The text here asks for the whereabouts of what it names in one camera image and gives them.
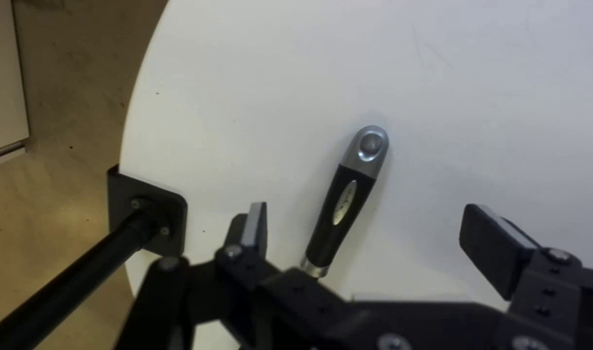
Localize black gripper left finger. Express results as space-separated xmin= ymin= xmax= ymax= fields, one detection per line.
xmin=224 ymin=201 xmax=270 ymax=265

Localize black spoon with silver end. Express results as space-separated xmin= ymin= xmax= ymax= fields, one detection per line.
xmin=300 ymin=123 xmax=391 ymax=281

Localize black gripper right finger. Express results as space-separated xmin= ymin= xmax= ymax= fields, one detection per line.
xmin=459 ymin=203 xmax=541 ymax=302

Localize black camera stand with clamp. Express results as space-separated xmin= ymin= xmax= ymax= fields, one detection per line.
xmin=0 ymin=164 xmax=189 ymax=350

